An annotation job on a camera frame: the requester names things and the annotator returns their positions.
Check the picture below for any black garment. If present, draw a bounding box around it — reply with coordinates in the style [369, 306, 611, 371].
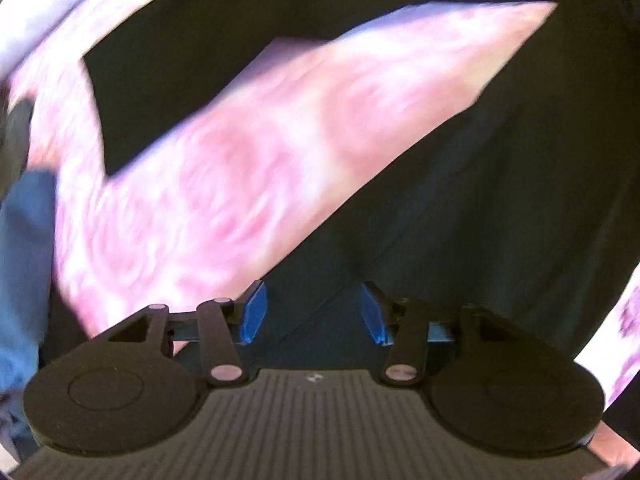
[39, 0, 640, 376]

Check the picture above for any pink rose bedsheet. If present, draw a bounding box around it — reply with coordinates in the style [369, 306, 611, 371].
[6, 0, 640, 411]

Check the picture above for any blue denim garment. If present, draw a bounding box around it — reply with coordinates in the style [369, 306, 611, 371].
[1, 171, 55, 443]

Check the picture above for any dark grey garment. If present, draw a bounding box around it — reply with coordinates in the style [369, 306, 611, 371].
[0, 99, 35, 200]

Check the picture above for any striped lavender folded quilt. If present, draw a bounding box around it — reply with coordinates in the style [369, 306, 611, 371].
[0, 0, 202, 91]

